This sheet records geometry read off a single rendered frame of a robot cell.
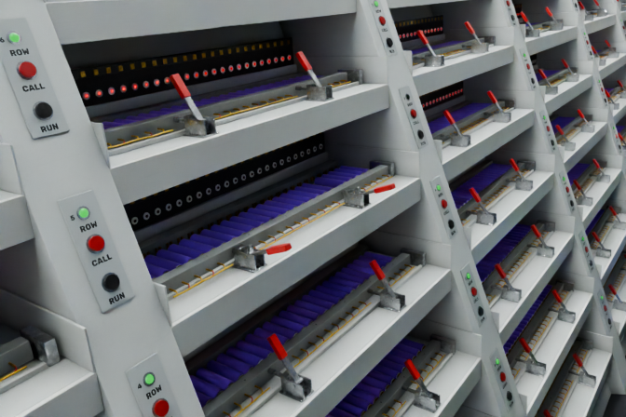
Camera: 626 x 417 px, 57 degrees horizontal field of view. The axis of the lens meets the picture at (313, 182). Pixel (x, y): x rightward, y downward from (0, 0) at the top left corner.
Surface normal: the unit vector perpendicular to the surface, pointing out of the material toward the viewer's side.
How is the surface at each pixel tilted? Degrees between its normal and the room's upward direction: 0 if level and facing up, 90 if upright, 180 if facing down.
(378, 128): 90
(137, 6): 109
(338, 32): 90
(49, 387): 19
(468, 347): 90
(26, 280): 90
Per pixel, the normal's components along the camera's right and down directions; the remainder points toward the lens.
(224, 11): 0.80, 0.12
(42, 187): 0.73, -0.20
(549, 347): -0.07, -0.95
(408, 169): -0.60, 0.28
